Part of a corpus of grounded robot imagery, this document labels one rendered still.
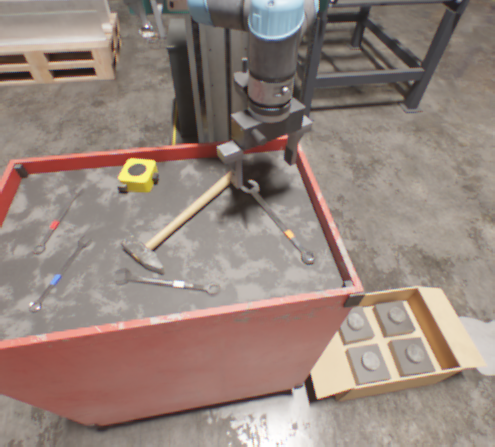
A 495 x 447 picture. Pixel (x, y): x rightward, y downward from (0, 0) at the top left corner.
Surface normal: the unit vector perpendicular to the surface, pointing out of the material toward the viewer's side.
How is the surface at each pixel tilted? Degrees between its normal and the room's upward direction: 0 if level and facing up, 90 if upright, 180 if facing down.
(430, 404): 0
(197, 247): 0
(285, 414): 0
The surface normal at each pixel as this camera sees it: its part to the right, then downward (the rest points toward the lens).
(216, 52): 0.11, 0.75
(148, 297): 0.02, -0.66
